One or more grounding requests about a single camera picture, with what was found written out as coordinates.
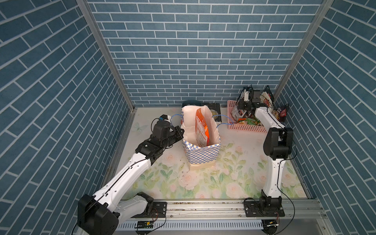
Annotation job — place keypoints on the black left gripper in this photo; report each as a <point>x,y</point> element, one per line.
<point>175,130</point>

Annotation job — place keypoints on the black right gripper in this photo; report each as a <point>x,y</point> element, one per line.
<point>241,103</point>

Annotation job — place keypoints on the orange condiment packet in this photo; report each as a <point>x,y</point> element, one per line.
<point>201,129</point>

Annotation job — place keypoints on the blue checkered paper bag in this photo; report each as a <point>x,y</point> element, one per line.
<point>199,157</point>

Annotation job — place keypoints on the black red condiment packet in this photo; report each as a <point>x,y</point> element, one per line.
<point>239,110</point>

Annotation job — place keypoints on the cream yellow condiment packet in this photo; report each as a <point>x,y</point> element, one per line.
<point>266,99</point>

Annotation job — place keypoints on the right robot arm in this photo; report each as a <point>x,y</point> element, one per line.
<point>277,144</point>

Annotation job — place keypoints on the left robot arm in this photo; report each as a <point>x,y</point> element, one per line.
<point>101,213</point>

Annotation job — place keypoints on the green condiment packet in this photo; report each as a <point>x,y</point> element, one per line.
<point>249,121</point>

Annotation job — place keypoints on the pink plastic basket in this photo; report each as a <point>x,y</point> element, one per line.
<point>242,127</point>

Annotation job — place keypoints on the teal plastic bin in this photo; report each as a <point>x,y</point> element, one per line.
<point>191,103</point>

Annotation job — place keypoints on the green circuit board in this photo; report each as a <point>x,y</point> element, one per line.
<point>149,225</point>

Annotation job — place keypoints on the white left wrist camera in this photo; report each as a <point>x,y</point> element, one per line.
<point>165,117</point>

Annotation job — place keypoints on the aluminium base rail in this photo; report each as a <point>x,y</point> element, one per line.
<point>212,209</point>

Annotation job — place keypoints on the aluminium right corner post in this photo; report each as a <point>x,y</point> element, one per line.
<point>318,18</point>

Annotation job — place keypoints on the aluminium corner post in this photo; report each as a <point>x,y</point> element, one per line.
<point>318,18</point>
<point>89,17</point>

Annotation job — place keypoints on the aluminium left corner post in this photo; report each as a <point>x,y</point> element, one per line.
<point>89,17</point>

